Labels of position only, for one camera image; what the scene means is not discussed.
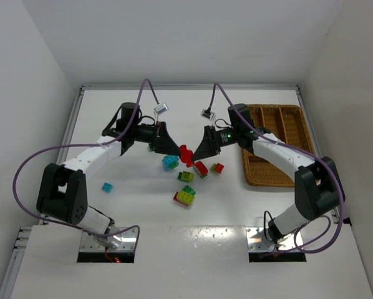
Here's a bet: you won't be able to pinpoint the lime and red lego pair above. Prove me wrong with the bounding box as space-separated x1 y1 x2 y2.
210 163 225 174

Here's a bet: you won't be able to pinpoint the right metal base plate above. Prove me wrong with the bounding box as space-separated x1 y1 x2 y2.
245 227 303 254

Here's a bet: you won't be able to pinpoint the blue and green lego stack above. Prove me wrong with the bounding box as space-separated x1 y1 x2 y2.
162 155 179 171

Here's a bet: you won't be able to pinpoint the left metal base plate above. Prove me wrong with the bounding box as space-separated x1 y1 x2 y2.
79 228 138 253

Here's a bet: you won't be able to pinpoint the lime green red lego stack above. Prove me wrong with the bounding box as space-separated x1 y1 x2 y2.
173 185 196 206

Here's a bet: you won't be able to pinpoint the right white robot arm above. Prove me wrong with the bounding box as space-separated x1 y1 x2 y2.
191 103 346 245

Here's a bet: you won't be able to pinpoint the green and lime curved legos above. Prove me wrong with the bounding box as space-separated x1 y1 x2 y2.
177 171 194 183

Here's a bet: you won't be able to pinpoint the red curved lego brick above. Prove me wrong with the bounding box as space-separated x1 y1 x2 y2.
193 161 208 178

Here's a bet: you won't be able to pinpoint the small cyan lego brick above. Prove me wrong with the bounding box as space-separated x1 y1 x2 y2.
102 183 113 193

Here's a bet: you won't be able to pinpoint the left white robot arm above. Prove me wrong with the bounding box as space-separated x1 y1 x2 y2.
36 102 181 237

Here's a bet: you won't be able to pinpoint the tall red lego stack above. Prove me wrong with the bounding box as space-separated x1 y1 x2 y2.
179 145 194 168

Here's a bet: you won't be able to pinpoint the wicker divided basket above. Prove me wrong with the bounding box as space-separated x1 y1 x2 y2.
241 103 318 187

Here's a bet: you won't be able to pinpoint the metal base plate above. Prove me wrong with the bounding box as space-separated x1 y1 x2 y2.
79 228 138 253
245 227 303 254

